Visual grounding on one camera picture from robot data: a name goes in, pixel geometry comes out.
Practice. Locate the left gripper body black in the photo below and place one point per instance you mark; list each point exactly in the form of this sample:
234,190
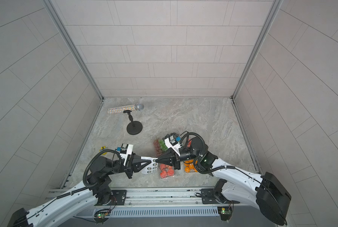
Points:
127,170

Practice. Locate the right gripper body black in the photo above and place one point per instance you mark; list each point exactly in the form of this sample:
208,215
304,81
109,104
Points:
176,159

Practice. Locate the white sticker sheet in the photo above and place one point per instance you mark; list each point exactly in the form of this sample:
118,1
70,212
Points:
154,166

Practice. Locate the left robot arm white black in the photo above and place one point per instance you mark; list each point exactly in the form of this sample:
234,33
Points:
92,190

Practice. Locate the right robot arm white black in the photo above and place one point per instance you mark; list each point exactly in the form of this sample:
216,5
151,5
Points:
264,192

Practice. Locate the clear red fruit box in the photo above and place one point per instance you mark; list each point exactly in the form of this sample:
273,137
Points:
166,171

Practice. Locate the clear orange fruit box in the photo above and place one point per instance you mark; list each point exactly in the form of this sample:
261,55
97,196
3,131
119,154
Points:
189,166

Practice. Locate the clear grape box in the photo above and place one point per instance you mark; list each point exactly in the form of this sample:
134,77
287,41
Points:
159,143

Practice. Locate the black microphone stand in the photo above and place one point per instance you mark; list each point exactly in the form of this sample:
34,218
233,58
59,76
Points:
134,127

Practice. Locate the glitter microphone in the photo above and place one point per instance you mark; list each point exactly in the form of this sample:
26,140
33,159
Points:
117,110

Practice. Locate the left circuit board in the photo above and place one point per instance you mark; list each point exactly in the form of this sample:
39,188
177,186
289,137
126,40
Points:
101,216

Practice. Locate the circuit board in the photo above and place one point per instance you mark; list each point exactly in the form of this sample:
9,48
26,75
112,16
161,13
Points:
101,216
225,213

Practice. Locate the right circuit board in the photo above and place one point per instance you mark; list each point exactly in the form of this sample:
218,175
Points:
225,213

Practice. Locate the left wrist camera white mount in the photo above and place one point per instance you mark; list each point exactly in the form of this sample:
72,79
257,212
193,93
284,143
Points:
125,151

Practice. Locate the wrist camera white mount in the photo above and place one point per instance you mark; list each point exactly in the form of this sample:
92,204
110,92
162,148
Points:
174,143
125,151

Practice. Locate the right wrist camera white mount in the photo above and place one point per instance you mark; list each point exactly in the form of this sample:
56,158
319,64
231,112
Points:
174,143

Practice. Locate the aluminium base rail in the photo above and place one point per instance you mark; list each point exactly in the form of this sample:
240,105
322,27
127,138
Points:
161,202

